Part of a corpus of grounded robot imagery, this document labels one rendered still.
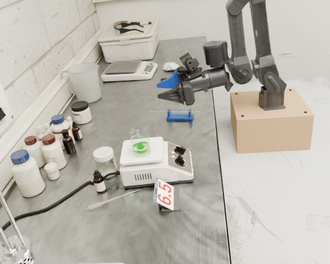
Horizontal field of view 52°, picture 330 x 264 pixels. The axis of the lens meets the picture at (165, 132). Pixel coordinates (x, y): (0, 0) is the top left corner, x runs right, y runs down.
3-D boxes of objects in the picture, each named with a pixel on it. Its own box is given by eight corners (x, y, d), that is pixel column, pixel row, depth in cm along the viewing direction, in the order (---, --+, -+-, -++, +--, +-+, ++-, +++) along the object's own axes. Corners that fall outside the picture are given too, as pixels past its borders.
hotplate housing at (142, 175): (190, 156, 106) (188, 134, 102) (194, 183, 95) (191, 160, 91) (120, 163, 107) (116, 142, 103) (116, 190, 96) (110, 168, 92)
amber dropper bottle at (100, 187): (96, 187, 99) (90, 168, 95) (106, 185, 99) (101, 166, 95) (96, 194, 96) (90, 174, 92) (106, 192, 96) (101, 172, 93)
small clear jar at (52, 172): (59, 172, 107) (56, 161, 105) (61, 178, 104) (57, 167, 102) (47, 175, 107) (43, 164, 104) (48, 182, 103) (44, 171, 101)
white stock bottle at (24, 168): (49, 189, 101) (35, 153, 94) (25, 201, 97) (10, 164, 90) (40, 178, 106) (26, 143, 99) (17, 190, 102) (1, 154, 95)
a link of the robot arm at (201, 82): (205, 79, 110) (202, 61, 108) (215, 100, 94) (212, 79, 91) (180, 84, 111) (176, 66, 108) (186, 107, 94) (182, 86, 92)
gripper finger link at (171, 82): (179, 86, 110) (175, 68, 107) (180, 89, 107) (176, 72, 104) (158, 90, 110) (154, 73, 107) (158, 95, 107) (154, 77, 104)
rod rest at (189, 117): (194, 116, 128) (193, 108, 126) (192, 121, 125) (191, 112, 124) (168, 116, 131) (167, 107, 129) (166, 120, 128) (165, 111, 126)
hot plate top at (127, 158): (163, 138, 102) (163, 135, 102) (163, 162, 92) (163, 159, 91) (123, 142, 103) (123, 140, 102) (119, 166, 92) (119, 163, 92)
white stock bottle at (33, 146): (51, 160, 114) (42, 134, 109) (41, 169, 110) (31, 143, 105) (37, 158, 116) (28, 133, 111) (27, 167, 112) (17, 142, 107)
